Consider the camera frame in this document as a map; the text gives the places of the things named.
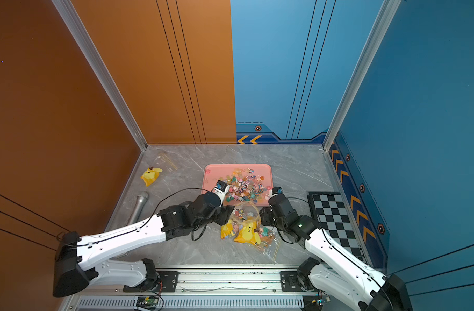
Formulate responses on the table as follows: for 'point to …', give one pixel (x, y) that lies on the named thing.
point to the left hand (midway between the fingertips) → (230, 202)
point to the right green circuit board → (313, 302)
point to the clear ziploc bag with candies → (162, 163)
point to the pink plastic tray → (247, 182)
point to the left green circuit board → (147, 302)
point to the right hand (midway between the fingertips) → (262, 212)
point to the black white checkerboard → (333, 216)
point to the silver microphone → (139, 205)
